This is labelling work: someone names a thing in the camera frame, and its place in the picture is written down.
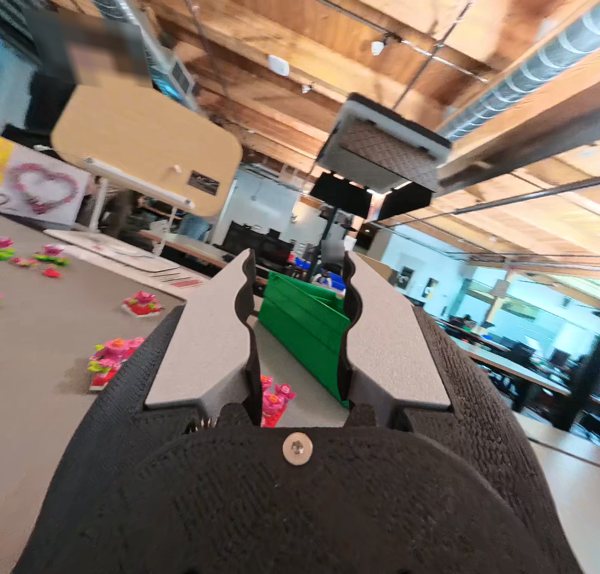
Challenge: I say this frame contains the clear document sleeve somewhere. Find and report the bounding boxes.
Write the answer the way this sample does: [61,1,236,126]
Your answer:
[70,255,214,299]

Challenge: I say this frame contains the black monitor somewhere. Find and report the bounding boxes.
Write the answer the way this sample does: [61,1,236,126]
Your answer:
[309,171,373,220]
[377,181,433,221]

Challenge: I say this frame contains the small red toy brick ornament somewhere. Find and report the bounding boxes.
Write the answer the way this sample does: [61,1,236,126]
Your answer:
[121,291,164,318]

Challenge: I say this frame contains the grey ceiling air unit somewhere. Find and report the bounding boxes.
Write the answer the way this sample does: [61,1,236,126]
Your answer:
[70,0,200,111]

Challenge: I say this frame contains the white tabletop stand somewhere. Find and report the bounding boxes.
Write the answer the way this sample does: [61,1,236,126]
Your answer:
[44,84,243,273]

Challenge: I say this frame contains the yellow building set box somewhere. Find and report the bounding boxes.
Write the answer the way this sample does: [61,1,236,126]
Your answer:
[0,136,92,232]

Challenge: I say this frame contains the pile of loose brick flowers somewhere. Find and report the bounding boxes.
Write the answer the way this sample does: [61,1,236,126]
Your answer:
[0,237,70,280]

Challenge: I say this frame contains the green plastic bin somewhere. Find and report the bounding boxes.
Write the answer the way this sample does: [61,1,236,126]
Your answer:
[258,270,352,408]

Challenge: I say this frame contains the silver ventilation duct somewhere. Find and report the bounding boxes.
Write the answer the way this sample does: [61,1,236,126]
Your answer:
[438,2,600,141]

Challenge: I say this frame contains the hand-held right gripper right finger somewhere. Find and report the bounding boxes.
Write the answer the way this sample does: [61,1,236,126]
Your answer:
[337,250,453,411]

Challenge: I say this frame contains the long work table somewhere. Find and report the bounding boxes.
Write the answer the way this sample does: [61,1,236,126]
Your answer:
[436,316,600,432]

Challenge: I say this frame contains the grey overhead light panel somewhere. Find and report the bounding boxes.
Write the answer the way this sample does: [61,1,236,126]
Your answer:
[316,92,453,195]

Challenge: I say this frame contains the printed paper sheet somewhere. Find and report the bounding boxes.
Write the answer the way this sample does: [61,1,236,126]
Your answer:
[150,272,205,290]

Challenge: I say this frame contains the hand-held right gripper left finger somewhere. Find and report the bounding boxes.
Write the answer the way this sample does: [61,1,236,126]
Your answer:
[144,248,263,427]

